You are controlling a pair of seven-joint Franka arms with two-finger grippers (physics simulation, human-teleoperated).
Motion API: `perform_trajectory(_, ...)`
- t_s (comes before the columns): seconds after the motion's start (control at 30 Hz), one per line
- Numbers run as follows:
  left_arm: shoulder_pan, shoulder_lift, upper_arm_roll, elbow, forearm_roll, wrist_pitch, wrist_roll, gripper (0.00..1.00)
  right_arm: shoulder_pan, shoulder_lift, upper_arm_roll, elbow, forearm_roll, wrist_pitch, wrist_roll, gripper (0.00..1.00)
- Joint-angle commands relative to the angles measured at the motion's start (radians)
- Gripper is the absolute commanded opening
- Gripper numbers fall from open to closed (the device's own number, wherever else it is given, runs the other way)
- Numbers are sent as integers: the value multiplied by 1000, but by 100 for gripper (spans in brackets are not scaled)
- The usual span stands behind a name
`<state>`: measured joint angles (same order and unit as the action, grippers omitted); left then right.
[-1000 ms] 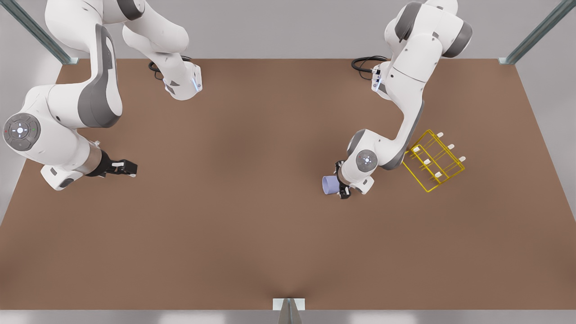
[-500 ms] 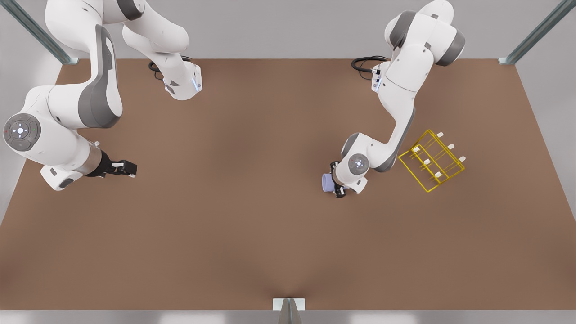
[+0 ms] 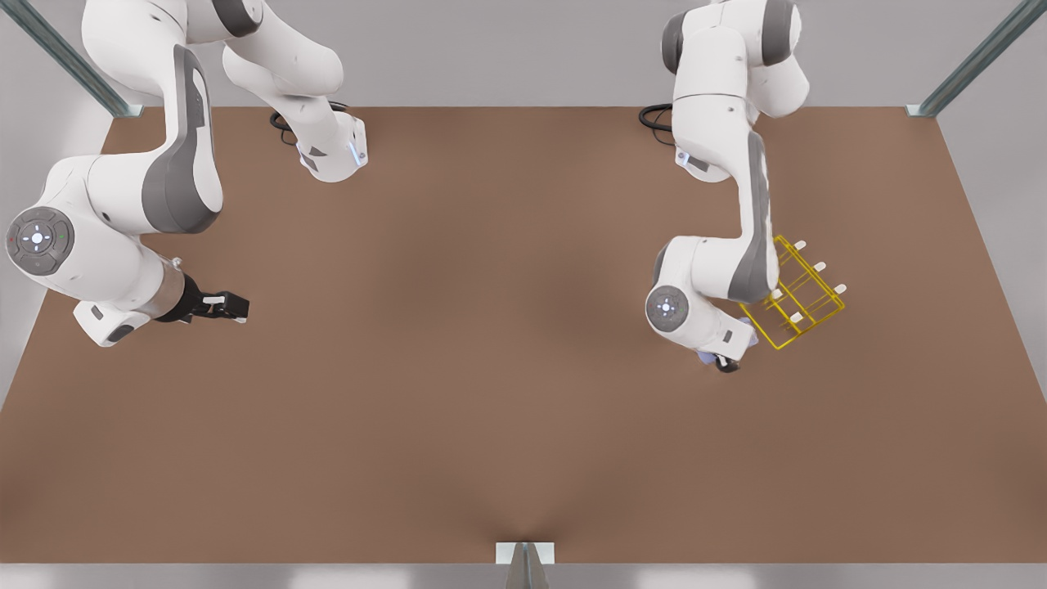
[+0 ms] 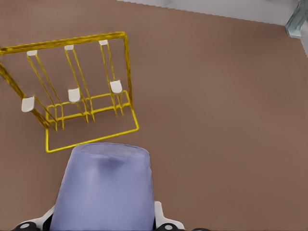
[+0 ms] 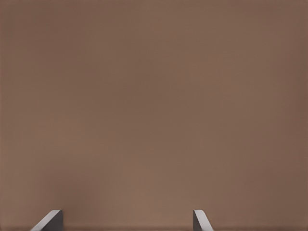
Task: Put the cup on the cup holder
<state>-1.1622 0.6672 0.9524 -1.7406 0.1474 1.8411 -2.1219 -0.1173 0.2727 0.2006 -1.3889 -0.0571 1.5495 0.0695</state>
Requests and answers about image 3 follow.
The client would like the yellow wire cup holder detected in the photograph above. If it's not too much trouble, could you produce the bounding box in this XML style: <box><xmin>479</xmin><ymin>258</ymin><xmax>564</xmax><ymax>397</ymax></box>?
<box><xmin>739</xmin><ymin>235</ymin><xmax>848</xmax><ymax>352</ymax></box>

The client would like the black cable loop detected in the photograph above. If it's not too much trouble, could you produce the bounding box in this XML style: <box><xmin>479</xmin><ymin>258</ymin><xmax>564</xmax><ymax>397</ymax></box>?
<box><xmin>638</xmin><ymin>103</ymin><xmax>677</xmax><ymax>149</ymax></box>
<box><xmin>269</xmin><ymin>101</ymin><xmax>350</xmax><ymax>149</ymax></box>

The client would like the silver frame post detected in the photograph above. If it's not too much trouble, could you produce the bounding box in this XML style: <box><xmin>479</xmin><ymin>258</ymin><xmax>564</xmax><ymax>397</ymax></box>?
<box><xmin>905</xmin><ymin>0</ymin><xmax>1047</xmax><ymax>119</ymax></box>
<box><xmin>0</xmin><ymin>0</ymin><xmax>145</xmax><ymax>119</ymax></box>
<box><xmin>496</xmin><ymin>541</ymin><xmax>556</xmax><ymax>589</ymax></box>

